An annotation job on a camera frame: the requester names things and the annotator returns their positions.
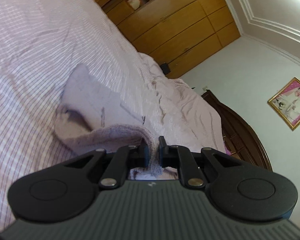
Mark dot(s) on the gold framed photo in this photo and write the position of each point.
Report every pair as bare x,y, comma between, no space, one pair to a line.
291,102

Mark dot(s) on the small black device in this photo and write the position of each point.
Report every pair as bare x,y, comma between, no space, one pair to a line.
165,69

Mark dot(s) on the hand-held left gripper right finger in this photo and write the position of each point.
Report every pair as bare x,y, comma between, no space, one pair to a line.
162,155

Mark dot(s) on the lilac knit cardigan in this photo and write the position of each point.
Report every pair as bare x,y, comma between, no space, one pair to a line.
90,105

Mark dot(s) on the purple cloth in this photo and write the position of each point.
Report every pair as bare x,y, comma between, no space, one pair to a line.
227,147

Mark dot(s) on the wooden wardrobe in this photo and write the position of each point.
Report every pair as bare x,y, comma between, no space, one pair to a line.
180,30

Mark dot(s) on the pink checked bedspread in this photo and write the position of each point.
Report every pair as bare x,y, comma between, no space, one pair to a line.
40,42

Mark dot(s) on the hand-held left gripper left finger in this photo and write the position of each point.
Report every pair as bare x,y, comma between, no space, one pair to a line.
143,153

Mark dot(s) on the dark wooden headboard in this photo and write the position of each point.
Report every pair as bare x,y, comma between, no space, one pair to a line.
240,130

